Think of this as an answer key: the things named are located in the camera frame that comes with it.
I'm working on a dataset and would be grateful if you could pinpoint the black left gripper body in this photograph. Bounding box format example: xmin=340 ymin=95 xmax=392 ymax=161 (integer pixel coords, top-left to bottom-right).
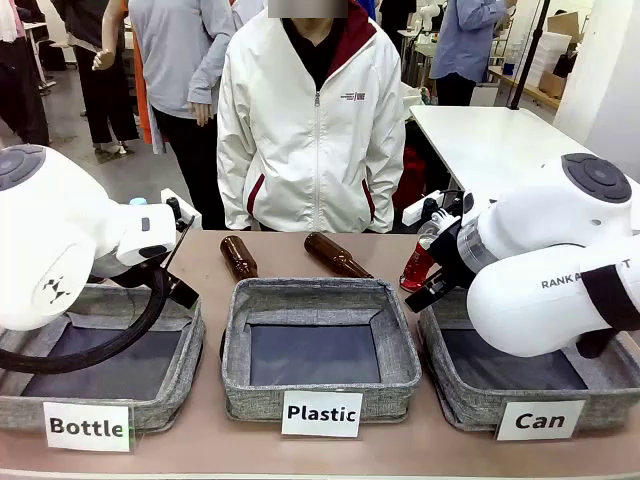
xmin=163 ymin=269 xmax=201 ymax=309

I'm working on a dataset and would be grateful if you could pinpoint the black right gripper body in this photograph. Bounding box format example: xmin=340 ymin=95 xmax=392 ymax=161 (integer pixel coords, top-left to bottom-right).
xmin=427 ymin=219 xmax=477 ymax=294

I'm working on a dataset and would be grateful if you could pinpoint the red soda can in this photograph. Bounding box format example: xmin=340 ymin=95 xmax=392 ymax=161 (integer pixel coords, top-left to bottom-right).
xmin=399 ymin=230 xmax=442 ymax=294

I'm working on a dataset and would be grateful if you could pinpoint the brown glass bottle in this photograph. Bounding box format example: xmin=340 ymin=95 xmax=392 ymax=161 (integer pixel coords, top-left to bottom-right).
xmin=219 ymin=235 xmax=260 ymax=282
xmin=303 ymin=231 xmax=374 ymax=280

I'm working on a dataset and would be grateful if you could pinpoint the grey fabric basket can label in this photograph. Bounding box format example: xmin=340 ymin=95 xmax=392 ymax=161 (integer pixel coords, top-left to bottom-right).
xmin=417 ymin=288 xmax=640 ymax=434

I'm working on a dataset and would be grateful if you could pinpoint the grey fabric basket plastic label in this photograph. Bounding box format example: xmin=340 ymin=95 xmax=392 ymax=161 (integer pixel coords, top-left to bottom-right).
xmin=221 ymin=277 xmax=424 ymax=424

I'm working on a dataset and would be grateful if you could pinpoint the grey fabric basket bottle label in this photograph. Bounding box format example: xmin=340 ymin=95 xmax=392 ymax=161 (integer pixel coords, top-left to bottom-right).
xmin=0 ymin=282 xmax=207 ymax=434

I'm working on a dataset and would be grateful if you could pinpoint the white Can label card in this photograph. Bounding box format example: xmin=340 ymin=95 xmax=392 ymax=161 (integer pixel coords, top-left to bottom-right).
xmin=494 ymin=399 xmax=588 ymax=443

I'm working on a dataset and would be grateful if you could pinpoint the white power strip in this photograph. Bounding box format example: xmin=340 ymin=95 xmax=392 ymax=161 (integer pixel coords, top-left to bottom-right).
xmin=401 ymin=191 xmax=444 ymax=227

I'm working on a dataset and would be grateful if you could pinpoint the white table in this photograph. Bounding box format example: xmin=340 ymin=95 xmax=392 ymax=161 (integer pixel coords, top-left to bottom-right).
xmin=408 ymin=103 xmax=609 ymax=201

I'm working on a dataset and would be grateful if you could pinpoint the white Plastic label card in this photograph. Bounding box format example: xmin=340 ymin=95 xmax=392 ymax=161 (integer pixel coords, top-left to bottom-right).
xmin=280 ymin=391 xmax=364 ymax=439

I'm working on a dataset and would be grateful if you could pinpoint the white Bottle label card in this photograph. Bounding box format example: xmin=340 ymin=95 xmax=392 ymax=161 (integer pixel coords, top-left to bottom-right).
xmin=42 ymin=400 xmax=135 ymax=454

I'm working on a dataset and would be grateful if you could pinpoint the person in white jacket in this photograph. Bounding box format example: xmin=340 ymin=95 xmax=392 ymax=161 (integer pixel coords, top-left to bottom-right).
xmin=215 ymin=0 xmax=407 ymax=235

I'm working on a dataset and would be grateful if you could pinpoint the wooden workbench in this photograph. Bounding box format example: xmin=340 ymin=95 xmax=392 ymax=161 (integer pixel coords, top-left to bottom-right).
xmin=487 ymin=64 xmax=562 ymax=109

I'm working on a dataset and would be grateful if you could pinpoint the cardboard box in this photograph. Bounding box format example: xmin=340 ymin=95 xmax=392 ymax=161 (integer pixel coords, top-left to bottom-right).
xmin=538 ymin=68 xmax=570 ymax=98

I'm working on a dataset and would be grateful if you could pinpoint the black pole stand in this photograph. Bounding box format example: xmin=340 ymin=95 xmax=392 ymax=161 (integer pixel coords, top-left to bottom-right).
xmin=506 ymin=0 xmax=552 ymax=112

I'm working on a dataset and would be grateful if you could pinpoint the person in blue shirt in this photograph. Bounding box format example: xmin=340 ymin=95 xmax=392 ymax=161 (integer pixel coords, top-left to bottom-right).
xmin=428 ymin=0 xmax=517 ymax=107

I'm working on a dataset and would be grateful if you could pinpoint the person in grey-blue shirt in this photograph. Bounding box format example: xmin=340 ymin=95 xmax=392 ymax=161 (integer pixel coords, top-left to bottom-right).
xmin=128 ymin=0 xmax=237 ymax=231

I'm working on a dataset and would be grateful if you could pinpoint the person in dark clothes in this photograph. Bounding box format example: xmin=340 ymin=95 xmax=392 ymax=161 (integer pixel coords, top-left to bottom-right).
xmin=0 ymin=0 xmax=52 ymax=147

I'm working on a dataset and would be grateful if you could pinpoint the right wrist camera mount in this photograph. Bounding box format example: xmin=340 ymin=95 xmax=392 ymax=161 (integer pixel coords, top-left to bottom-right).
xmin=421 ymin=189 xmax=465 ymax=232

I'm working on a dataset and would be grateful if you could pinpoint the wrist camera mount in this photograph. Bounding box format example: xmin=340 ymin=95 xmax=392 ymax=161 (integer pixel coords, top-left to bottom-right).
xmin=421 ymin=189 xmax=465 ymax=232
xmin=159 ymin=188 xmax=203 ymax=232

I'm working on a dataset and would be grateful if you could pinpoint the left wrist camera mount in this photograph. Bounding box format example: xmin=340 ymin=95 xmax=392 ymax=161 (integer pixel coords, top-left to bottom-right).
xmin=159 ymin=188 xmax=203 ymax=232

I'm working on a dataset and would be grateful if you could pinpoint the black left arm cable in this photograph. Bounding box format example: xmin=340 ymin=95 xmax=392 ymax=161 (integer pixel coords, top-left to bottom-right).
xmin=0 ymin=264 xmax=172 ymax=374

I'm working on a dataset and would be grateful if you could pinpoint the black strap on right arm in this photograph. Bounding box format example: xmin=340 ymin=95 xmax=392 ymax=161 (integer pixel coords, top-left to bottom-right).
xmin=581 ymin=264 xmax=640 ymax=332

